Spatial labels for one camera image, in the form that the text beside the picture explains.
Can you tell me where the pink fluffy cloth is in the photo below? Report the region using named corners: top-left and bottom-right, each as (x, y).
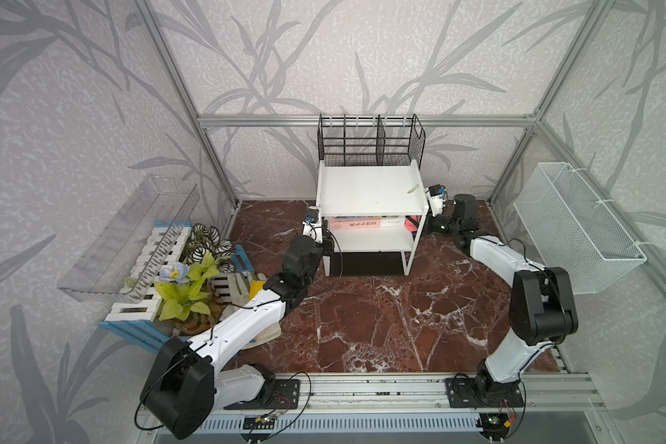
top-left (404, 216), bottom-right (421, 233)

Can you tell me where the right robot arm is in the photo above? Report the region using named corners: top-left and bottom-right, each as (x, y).
top-left (418, 185), bottom-right (579, 409)

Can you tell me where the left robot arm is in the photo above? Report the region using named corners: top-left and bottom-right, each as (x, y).
top-left (139, 220), bottom-right (337, 440)

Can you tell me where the yellow item on beige cloth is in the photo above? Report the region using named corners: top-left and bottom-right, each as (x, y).
top-left (248, 280), bottom-right (266, 301)

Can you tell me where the white two-tier bookshelf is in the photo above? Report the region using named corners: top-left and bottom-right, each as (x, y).
top-left (316, 162), bottom-right (429, 277)

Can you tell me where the striped leaf plant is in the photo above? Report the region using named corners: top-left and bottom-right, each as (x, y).
top-left (179, 223), bottom-right (236, 273)

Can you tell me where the green artificial plant with flower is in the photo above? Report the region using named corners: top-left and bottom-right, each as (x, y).
top-left (153, 251), bottom-right (219, 321)

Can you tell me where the white blue picket crate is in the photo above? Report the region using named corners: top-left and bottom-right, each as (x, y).
top-left (100, 221), bottom-right (257, 353)

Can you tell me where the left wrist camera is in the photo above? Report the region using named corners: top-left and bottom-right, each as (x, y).
top-left (303, 206), bottom-right (324, 243)

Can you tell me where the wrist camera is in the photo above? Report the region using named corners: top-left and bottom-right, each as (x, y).
top-left (303, 206), bottom-right (324, 243)
top-left (425, 184), bottom-right (447, 216)

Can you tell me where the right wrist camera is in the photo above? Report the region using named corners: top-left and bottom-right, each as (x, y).
top-left (425, 184), bottom-right (447, 216)

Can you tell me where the white mesh wall basket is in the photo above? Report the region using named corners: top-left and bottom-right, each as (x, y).
top-left (514, 162), bottom-right (647, 294)

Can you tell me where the black wire wall basket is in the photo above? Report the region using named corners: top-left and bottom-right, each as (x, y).
top-left (316, 115), bottom-right (427, 167)

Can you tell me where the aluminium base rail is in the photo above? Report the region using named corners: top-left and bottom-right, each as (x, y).
top-left (214, 373), bottom-right (608, 414)

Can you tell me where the clear plastic wall tray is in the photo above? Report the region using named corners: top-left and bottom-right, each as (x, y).
top-left (57, 175), bottom-right (201, 303)

